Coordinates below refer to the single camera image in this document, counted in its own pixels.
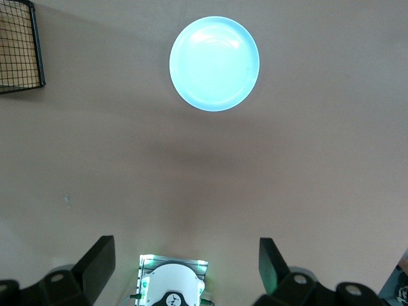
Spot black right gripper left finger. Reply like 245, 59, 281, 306
0, 235, 115, 306

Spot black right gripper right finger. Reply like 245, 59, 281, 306
253, 237, 388, 306

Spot light blue round plate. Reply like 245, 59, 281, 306
168, 15, 261, 112

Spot black wire basket wooden top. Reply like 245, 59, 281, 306
0, 0, 47, 95

